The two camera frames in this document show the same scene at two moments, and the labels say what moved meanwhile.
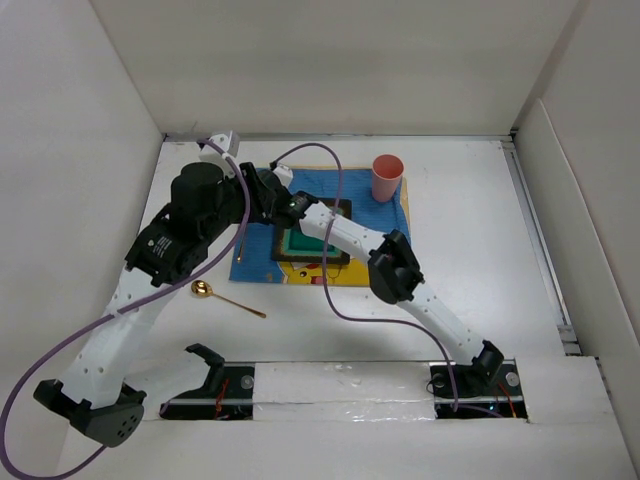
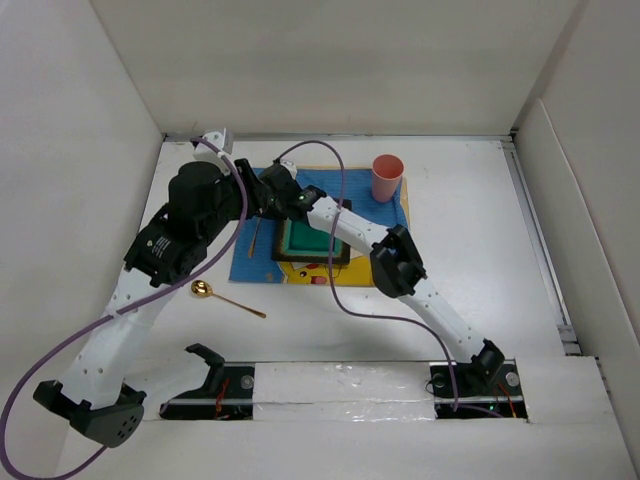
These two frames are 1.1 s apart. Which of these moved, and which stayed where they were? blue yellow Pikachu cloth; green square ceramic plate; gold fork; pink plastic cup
Moved: gold fork
Stayed: blue yellow Pikachu cloth; green square ceramic plate; pink plastic cup
